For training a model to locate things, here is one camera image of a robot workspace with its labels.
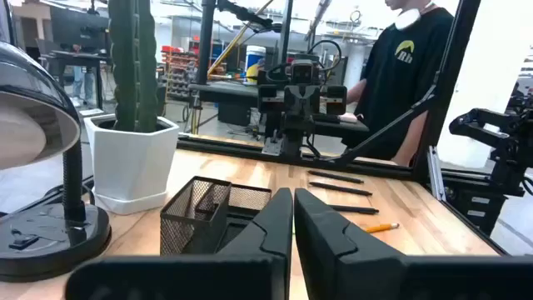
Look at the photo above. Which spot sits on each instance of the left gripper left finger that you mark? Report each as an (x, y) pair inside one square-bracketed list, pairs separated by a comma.
[(258, 250)]

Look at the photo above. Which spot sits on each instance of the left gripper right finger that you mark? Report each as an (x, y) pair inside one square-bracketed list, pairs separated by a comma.
[(325, 250)]

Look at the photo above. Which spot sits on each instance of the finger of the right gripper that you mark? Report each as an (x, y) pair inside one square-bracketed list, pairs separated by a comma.
[(294, 102), (311, 102)]

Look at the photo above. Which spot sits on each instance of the black pen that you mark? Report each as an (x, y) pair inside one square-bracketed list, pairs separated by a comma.
[(339, 188), (335, 176), (358, 209)]

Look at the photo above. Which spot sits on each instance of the orange pencil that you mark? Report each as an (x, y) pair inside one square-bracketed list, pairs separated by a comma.
[(381, 228)]

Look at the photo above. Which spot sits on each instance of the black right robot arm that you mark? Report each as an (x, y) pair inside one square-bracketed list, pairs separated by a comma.
[(291, 141)]

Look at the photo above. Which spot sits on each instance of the black mesh desk organizer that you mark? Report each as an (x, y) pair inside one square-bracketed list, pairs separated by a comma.
[(183, 225)]

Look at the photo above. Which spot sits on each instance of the black background desk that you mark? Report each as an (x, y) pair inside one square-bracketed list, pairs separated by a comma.
[(225, 89)]

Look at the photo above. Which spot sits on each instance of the person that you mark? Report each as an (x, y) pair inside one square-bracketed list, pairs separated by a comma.
[(399, 83)]

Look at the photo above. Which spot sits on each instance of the parts shelf red bins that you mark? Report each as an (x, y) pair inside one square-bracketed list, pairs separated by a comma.
[(179, 62)]

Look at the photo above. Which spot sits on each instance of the white headphones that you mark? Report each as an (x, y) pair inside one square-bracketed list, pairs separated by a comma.
[(406, 18)]

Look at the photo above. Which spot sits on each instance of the green cactus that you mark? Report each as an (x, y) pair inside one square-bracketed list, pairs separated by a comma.
[(133, 62)]

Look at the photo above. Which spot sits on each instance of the black gooseneck desk lamp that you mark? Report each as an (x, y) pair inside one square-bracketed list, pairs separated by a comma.
[(50, 237)]

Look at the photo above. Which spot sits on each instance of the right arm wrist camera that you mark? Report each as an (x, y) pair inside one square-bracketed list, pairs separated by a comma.
[(304, 73)]

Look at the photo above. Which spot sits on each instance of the black aluminium table frame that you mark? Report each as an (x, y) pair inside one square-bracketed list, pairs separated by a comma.
[(440, 104)]

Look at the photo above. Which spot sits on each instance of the silver aluminium bracket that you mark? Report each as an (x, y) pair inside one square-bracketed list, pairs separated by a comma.
[(435, 175)]

